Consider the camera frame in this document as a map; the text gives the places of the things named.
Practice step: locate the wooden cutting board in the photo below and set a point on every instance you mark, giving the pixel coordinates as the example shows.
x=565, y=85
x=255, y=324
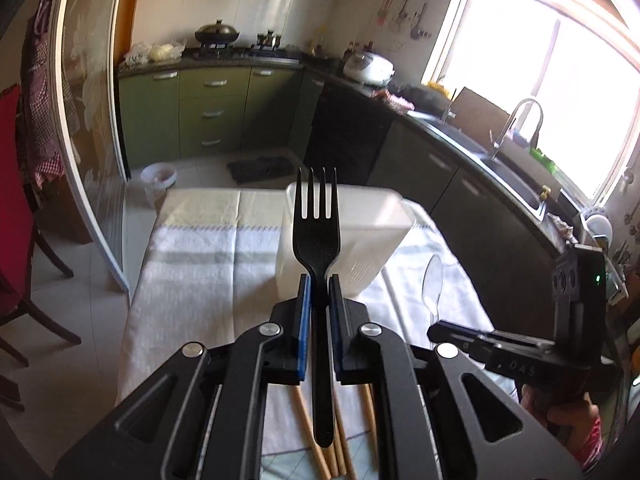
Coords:
x=477, y=117

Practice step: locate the person's right hand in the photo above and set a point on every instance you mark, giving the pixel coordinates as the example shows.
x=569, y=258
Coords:
x=585, y=440

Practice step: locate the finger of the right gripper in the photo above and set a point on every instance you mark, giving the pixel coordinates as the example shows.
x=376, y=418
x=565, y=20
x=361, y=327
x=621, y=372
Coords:
x=467, y=340

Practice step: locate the green kitchen cabinets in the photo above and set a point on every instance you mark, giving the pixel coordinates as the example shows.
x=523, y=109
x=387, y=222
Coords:
x=195, y=112

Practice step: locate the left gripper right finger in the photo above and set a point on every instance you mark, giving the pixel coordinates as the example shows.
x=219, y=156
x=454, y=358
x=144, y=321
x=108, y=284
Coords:
x=346, y=317

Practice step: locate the chrome kitchen faucet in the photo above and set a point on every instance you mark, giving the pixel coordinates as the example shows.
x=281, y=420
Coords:
x=508, y=127

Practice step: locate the brown wooden chopstick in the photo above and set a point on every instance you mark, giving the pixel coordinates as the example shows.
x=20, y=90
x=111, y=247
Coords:
x=368, y=406

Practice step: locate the black plastic fork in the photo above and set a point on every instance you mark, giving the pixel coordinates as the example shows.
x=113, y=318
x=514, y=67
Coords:
x=316, y=245

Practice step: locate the white plastic utensil holder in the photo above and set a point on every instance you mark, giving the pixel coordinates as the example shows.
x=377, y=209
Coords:
x=374, y=221

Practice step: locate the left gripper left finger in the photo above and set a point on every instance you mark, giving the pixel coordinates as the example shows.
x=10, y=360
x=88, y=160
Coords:
x=288, y=362

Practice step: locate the clear plastic spoon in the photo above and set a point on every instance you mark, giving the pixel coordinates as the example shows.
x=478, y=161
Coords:
x=432, y=287

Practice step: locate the dark floor cloth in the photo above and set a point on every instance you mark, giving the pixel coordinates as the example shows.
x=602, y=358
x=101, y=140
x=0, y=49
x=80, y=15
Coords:
x=260, y=169

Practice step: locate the white striped tablecloth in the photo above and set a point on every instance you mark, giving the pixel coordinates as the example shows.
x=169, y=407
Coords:
x=209, y=274

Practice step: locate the red dish cloth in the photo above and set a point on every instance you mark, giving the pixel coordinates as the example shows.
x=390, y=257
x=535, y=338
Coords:
x=396, y=103

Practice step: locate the checkered hanging apron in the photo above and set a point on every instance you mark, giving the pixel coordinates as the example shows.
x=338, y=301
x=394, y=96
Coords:
x=43, y=153

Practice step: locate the white rice cooker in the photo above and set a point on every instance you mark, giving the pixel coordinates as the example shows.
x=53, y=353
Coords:
x=369, y=68

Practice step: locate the light bamboo chopstick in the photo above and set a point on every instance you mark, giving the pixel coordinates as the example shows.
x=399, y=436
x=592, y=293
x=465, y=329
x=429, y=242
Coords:
x=308, y=431
x=344, y=459

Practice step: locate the glass sliding door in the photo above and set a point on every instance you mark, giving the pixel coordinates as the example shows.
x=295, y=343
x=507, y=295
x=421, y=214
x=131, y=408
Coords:
x=81, y=78

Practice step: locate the black wok with lid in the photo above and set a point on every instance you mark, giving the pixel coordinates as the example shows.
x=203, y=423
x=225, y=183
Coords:
x=217, y=34

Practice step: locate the red chair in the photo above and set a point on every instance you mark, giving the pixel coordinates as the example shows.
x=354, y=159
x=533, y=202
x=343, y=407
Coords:
x=19, y=232

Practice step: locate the white trash bin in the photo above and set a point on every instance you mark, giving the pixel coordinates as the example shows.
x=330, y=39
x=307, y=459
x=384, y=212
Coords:
x=157, y=179

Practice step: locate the stainless steel sink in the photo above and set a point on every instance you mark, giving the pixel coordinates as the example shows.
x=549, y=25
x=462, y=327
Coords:
x=508, y=178

